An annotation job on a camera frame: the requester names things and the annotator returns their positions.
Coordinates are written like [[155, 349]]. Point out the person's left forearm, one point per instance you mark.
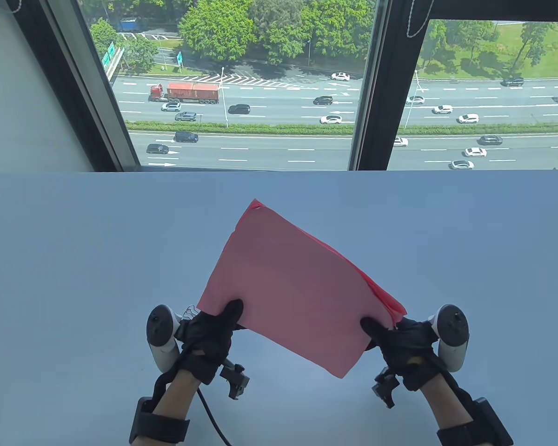
[[179, 395]]

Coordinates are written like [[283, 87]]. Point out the black and white hand controller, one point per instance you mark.
[[160, 325], [453, 325]]

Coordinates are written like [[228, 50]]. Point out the person's right hand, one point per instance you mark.
[[409, 344]]

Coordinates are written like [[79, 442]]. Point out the person's left hand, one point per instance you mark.
[[209, 334]]

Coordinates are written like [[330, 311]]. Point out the person's right forearm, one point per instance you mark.
[[446, 404]]

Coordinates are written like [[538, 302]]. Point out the dark window frame post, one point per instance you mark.
[[386, 93], [83, 93]]

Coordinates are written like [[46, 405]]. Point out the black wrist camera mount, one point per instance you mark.
[[386, 388], [236, 383]]

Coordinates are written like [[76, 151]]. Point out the pink paper sheet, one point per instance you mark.
[[390, 304], [288, 288]]

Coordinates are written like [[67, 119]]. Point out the pink binder clip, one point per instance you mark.
[[191, 308]]

